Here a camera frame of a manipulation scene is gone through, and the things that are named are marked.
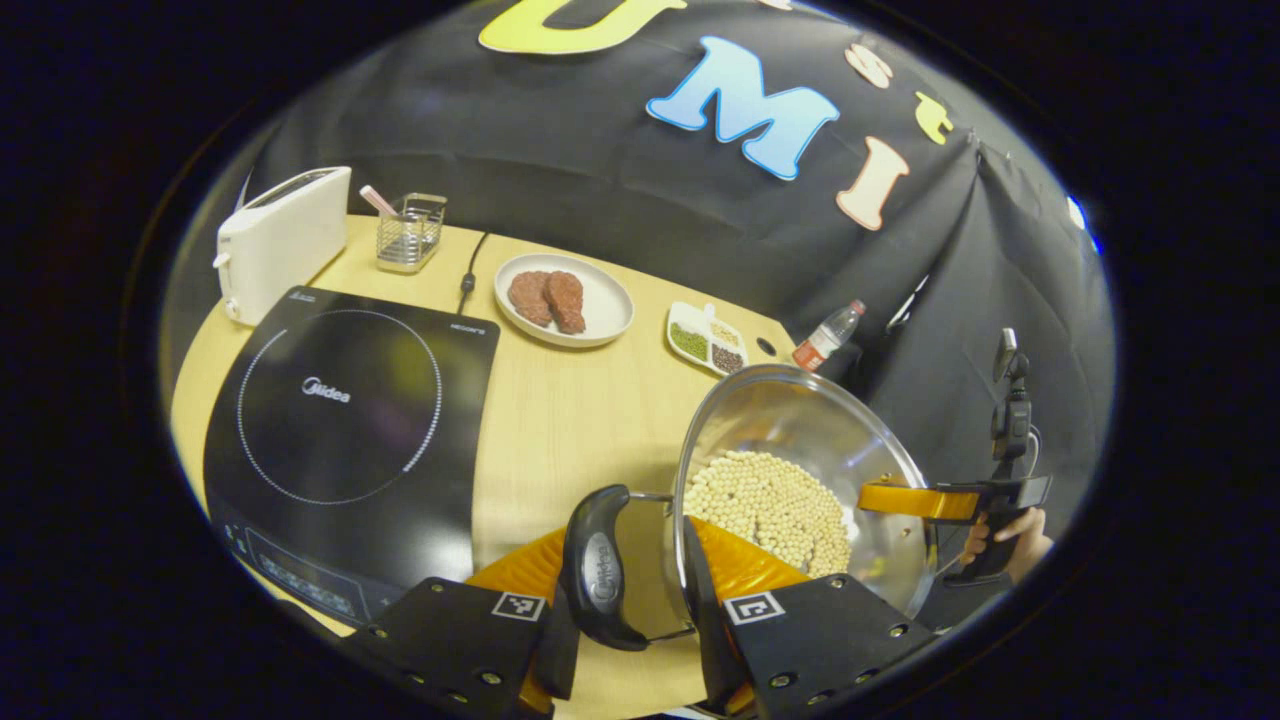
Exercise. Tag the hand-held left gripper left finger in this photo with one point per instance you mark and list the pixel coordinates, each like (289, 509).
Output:
(450, 640)

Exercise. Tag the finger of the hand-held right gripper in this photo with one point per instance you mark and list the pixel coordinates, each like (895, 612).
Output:
(920, 502)

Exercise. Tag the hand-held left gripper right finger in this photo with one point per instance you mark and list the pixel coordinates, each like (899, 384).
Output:
(705, 620)

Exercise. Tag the black induction cooktop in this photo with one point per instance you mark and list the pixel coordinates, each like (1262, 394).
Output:
(340, 400)

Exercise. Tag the pile of soybeans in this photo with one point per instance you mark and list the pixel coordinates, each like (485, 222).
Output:
(770, 500)

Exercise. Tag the clear bottle with red label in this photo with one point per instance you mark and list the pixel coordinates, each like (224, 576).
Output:
(825, 340)

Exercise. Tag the white divided bean dish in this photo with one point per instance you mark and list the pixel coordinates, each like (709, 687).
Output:
(705, 340)

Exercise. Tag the white round plate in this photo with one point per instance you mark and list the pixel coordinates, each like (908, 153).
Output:
(610, 305)

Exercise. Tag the brown meat patty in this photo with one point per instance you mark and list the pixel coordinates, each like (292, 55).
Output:
(567, 300)
(528, 297)

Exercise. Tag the white toaster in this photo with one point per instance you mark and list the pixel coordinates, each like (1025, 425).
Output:
(285, 240)

